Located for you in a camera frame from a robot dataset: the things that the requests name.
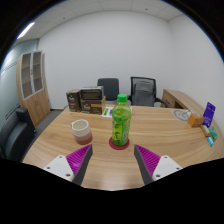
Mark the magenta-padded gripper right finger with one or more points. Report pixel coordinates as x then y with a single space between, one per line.
163 166

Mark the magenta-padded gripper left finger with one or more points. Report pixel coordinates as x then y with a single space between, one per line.
63 166

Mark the green drink bottle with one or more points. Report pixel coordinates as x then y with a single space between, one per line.
121 123

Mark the white and brown mug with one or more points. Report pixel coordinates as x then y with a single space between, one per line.
81 133

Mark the flat round red coaster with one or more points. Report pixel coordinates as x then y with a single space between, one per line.
113 145

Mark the orange-brown cardboard box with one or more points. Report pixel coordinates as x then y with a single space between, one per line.
195 120

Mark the black sofa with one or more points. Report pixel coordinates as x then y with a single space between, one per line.
15 133

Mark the green packet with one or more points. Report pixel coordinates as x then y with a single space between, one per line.
213 133

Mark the purple standing pouch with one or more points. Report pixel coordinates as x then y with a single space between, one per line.
209 115

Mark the wooden side desk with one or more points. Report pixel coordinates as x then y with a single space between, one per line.
181 98

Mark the black mesh office chair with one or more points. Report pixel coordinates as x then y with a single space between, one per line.
143 91

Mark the wooden cabinet with glass doors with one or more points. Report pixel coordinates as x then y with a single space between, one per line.
33 93

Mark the black box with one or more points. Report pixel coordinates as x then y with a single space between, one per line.
92 92

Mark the grey office chair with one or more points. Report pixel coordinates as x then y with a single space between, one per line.
108 88

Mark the long ceiling light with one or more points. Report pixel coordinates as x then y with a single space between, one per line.
26 30

